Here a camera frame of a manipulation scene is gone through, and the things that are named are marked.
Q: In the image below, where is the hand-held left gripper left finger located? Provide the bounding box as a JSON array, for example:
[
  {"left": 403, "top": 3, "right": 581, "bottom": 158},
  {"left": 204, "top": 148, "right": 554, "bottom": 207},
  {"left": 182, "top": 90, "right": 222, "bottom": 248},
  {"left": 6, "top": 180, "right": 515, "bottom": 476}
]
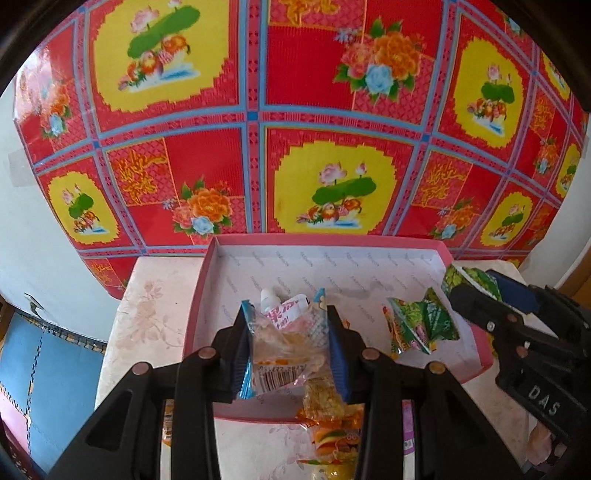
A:
[{"left": 48, "top": 302, "right": 254, "bottom": 480}]

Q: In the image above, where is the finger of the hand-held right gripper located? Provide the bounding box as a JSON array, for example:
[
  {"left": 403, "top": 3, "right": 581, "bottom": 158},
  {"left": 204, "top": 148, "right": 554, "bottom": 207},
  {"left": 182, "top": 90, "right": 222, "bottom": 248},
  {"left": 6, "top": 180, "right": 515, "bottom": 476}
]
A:
[
  {"left": 487, "top": 270, "right": 591, "bottom": 352},
  {"left": 450, "top": 283, "right": 534, "bottom": 370}
]

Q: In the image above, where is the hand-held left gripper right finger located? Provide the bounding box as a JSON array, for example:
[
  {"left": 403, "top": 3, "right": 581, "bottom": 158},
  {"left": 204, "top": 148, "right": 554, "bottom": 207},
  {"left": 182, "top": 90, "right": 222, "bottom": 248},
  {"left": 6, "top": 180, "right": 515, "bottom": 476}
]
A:
[{"left": 325, "top": 305, "right": 525, "bottom": 480}]

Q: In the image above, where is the green pea packet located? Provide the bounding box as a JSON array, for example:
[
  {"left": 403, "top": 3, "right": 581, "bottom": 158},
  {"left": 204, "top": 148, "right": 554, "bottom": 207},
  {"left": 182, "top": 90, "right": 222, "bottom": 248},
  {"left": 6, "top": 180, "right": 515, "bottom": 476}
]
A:
[{"left": 442, "top": 263, "right": 502, "bottom": 301}]

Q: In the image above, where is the clear blue-edged snack packet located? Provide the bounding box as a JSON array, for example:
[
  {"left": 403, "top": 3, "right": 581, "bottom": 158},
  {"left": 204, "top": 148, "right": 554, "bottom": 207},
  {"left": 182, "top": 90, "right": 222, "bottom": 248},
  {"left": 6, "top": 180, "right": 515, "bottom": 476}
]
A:
[{"left": 238, "top": 287, "right": 340, "bottom": 400}]

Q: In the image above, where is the orange rice cracker packet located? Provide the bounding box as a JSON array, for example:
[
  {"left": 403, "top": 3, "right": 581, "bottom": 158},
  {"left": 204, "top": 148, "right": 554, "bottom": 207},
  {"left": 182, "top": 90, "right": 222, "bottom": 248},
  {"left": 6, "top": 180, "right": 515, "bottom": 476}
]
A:
[{"left": 295, "top": 376, "right": 365, "bottom": 428}]

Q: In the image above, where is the green snack packet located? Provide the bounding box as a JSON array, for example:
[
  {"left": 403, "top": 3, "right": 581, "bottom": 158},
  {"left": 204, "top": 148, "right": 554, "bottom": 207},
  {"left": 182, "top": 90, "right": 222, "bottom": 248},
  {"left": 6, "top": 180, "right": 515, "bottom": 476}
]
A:
[{"left": 383, "top": 287, "right": 461, "bottom": 355}]

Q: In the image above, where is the burger gummy packet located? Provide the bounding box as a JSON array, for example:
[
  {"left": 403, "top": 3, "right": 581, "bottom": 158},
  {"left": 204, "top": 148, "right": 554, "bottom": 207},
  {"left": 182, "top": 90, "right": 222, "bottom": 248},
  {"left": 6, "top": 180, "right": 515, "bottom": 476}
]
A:
[{"left": 298, "top": 418, "right": 365, "bottom": 467}]

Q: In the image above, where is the pink cardboard box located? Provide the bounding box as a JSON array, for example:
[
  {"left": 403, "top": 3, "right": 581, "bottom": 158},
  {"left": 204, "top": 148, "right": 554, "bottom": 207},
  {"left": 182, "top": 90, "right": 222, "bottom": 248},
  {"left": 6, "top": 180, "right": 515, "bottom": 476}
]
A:
[{"left": 182, "top": 234, "right": 494, "bottom": 423}]

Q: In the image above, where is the striped candy packet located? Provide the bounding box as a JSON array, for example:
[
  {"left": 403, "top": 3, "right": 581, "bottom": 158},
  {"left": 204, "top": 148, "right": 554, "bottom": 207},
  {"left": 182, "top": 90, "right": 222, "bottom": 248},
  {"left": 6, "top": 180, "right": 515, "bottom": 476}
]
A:
[{"left": 161, "top": 401, "right": 177, "bottom": 446}]

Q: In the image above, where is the round yellow-green jelly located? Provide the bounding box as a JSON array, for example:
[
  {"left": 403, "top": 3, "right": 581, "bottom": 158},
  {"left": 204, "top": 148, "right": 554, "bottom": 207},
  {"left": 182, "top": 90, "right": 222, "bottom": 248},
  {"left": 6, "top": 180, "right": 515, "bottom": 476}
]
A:
[{"left": 314, "top": 464, "right": 356, "bottom": 480}]

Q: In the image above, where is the blue foam mat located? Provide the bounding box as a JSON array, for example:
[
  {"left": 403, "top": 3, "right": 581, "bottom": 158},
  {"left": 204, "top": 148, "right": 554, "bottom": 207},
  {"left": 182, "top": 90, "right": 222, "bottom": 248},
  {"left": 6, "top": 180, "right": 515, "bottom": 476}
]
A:
[{"left": 0, "top": 311, "right": 107, "bottom": 472}]

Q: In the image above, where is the red floral printed cloth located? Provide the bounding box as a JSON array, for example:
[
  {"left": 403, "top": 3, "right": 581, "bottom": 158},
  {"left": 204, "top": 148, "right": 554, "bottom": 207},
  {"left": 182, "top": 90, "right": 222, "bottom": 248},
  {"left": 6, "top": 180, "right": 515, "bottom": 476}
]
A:
[{"left": 13, "top": 0, "right": 587, "bottom": 301}]

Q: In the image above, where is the clear tape strip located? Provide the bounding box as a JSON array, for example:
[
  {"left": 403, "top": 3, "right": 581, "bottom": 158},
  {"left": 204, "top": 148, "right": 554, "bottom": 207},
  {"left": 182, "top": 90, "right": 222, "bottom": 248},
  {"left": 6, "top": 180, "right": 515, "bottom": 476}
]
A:
[{"left": 7, "top": 150, "right": 38, "bottom": 185}]

